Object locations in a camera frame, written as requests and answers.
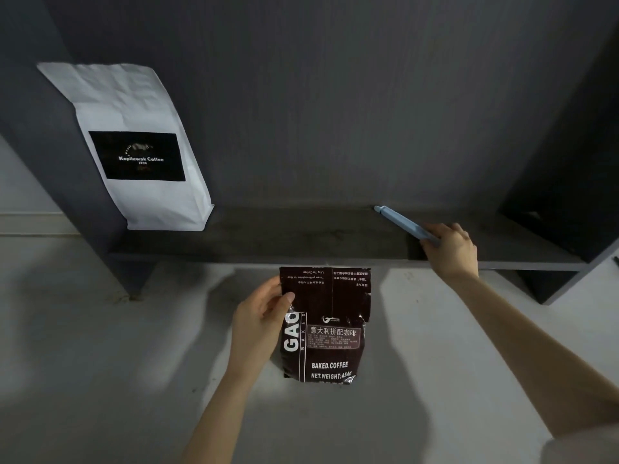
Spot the person's right hand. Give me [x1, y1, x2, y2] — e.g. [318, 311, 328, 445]
[419, 222, 480, 282]

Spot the person's left hand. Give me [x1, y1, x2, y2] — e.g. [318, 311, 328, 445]
[226, 276, 296, 380]

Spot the light blue bag clip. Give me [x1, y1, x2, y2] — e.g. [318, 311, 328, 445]
[373, 205, 442, 249]

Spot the dark brown coffee bag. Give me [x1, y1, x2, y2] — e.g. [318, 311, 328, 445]
[278, 266, 372, 385]

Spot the person's right forearm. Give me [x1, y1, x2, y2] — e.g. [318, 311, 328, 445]
[452, 273, 619, 438]

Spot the person's left forearm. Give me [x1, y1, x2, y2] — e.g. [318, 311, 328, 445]
[180, 364, 271, 464]

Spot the dark grey shelf unit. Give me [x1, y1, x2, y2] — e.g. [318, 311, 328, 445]
[0, 0, 619, 306]

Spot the white coffee bag black label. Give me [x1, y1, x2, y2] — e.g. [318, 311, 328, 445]
[37, 62, 214, 232]

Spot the white sleeve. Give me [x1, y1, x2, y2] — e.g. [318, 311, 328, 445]
[541, 420, 619, 464]

